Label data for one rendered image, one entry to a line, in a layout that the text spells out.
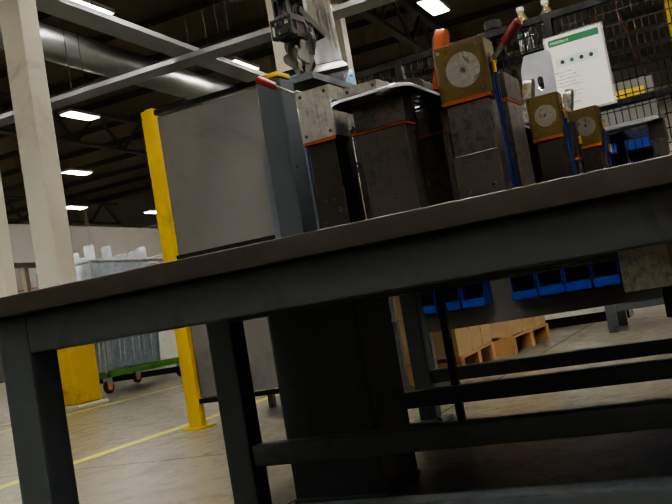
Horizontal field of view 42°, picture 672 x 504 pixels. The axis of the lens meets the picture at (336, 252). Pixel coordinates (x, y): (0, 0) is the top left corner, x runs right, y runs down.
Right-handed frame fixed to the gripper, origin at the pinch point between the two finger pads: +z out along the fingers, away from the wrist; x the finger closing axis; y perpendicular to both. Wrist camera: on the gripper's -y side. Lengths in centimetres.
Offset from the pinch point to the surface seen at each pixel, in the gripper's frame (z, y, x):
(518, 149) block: 33, -3, 53
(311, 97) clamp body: 14.4, 25.5, 19.0
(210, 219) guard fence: -3, -203, -236
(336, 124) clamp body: 21.7, 24.3, 23.6
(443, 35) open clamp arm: 10, 19, 51
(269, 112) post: 12.2, 18.0, 0.4
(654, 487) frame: 95, 52, 88
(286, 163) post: 25.4, 17.7, 2.8
